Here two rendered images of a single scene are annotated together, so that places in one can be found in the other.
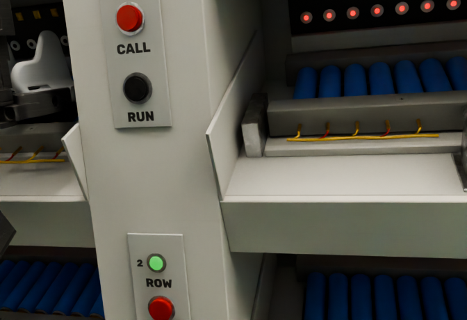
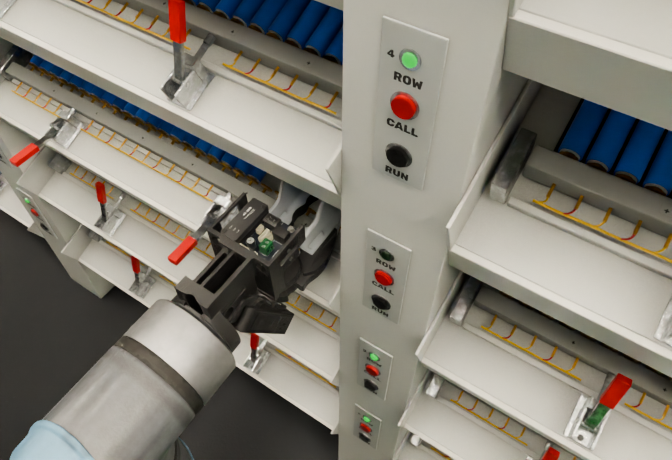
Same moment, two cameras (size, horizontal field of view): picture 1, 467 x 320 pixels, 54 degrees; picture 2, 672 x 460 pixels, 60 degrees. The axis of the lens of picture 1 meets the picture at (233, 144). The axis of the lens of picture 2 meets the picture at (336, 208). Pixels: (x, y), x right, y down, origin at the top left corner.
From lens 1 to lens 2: 0.46 m
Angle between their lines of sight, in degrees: 44
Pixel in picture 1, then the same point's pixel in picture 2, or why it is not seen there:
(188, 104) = (411, 323)
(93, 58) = (355, 273)
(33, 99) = (312, 273)
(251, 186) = (442, 355)
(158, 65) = (397, 302)
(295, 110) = (495, 311)
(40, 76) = (317, 230)
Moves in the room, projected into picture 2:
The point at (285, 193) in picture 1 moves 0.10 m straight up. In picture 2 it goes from (460, 374) to (480, 327)
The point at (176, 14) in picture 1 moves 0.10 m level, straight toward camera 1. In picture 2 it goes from (415, 291) to (396, 404)
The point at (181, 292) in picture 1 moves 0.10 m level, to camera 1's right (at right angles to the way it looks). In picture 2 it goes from (386, 371) to (476, 400)
